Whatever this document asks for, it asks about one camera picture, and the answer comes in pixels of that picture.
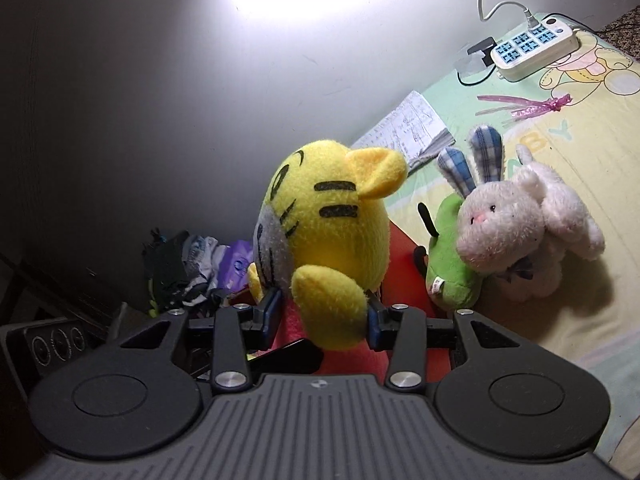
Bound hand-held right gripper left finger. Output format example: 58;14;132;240
120;287;283;395

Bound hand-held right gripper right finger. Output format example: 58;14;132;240
365;294;523;391

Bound red cardboard box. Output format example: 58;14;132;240
380;220;453;376

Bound green plush toy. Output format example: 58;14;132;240
412;192;483;311

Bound yellow tiger plush toy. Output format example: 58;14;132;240
247;139;408;376

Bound white bunny plush plaid ears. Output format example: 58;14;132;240
437;125;551;286

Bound white bunny plush toy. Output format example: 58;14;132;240
515;144;606;303

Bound purple plastic bag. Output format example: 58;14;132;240
215;240;253;291

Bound white blue plastic bag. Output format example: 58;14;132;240
182;235;231;306

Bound pile of dark clothes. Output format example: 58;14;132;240
142;229;191;318

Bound handwritten paper notebook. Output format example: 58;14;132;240
350;91;456;176

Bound black device with round dials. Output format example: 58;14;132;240
0;317;108;391

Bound dark wooden furniture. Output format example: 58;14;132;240
0;250;116;331

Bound pink tinsel ribbon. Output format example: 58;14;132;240
476;92;573;117

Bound white power strip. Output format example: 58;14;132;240
490;15;578;82

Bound dark patterned cloth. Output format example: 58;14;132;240
597;10;640;61

